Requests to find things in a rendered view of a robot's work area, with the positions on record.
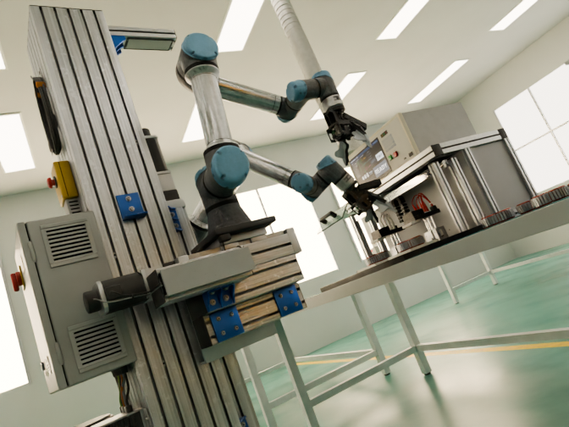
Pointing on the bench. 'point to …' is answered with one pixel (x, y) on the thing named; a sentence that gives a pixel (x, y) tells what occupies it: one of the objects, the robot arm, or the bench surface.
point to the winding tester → (418, 133)
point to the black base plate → (402, 257)
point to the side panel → (500, 174)
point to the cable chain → (400, 207)
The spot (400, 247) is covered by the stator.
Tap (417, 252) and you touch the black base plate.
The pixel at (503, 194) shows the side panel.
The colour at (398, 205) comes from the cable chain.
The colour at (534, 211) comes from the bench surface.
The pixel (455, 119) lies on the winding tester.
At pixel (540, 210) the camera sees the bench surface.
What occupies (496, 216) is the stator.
